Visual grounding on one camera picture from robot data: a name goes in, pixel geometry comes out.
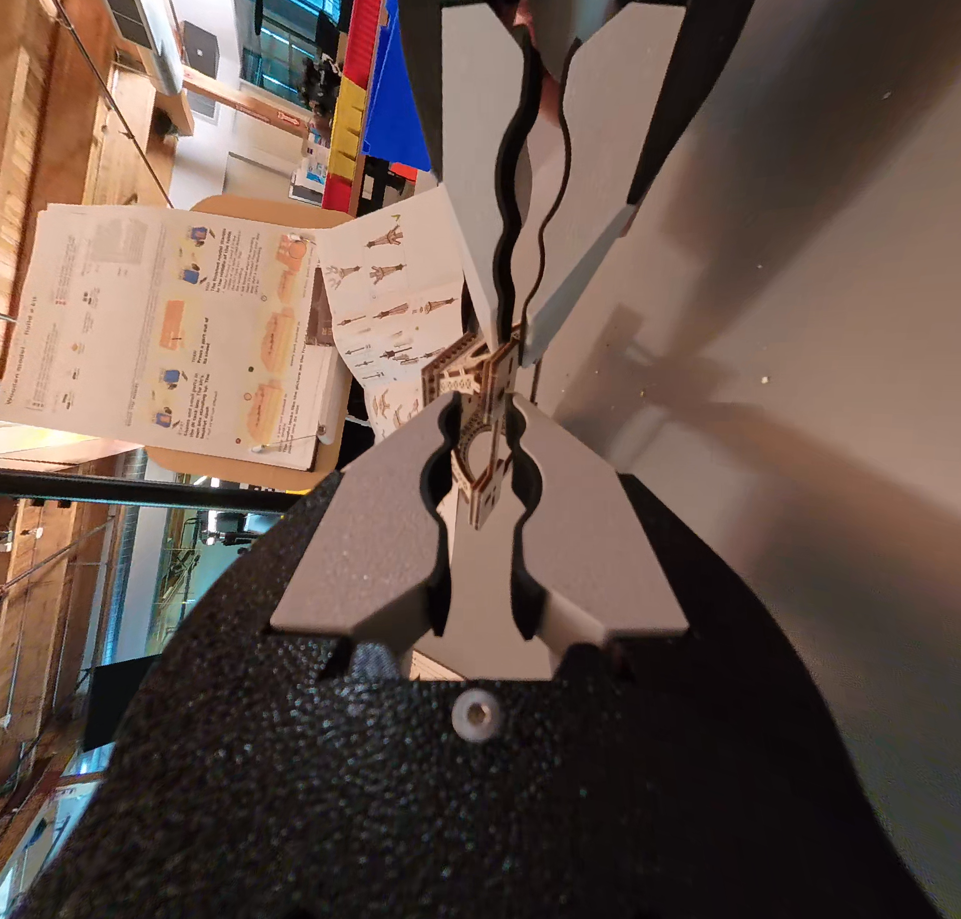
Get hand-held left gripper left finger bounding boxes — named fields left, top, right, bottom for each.
left=269, top=390, right=464, bottom=678

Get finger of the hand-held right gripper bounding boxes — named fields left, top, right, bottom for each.
left=441, top=5, right=543, bottom=349
left=520, top=2, right=689, bottom=368

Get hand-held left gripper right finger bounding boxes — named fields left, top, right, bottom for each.
left=502, top=395, right=691, bottom=671

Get wooden laser-cut model piece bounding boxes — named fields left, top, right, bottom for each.
left=420, top=323, right=543, bottom=533

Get white desk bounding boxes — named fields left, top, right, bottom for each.
left=439, top=0, right=961, bottom=919

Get blue storage bin rack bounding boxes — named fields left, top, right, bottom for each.
left=362, top=0, right=436, bottom=178

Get red yellow storage bin rack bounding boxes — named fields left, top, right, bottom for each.
left=321, top=0, right=385, bottom=212

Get tower diagram sheet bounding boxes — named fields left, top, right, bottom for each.
left=315, top=183, right=472, bottom=443

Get glass window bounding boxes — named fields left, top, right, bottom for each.
left=239, top=0, right=363, bottom=103

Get black pole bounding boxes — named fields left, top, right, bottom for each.
left=0, top=470, right=318, bottom=516

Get brown cardboard board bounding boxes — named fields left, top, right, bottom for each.
left=143, top=194, right=354, bottom=479

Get black monitor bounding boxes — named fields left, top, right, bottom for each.
left=81, top=655, right=164, bottom=752

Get black speaker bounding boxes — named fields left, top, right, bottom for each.
left=181, top=21, right=222, bottom=77

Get printed instruction sheet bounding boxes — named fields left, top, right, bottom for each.
left=0, top=202, right=336, bottom=473

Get air vent grille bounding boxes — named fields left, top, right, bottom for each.
left=94, top=0, right=153, bottom=48

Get thin metal ceiling pipe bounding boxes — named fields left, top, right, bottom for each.
left=34, top=0, right=175, bottom=208

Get silver ventilation duct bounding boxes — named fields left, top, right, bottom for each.
left=64, top=0, right=186, bottom=99

